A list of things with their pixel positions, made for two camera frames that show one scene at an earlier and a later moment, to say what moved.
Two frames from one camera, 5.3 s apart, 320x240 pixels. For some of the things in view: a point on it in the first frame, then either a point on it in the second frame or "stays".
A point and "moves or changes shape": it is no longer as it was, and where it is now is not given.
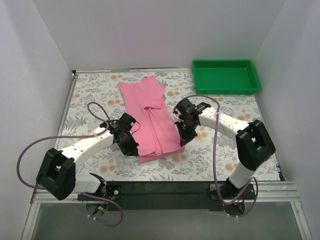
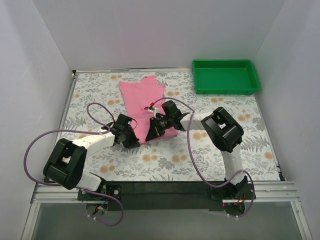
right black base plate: [229, 191] stays
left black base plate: [113, 192] stays
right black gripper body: [185, 131] to [157, 127]
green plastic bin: [225, 77] stays
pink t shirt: [155, 135] moves or changes shape
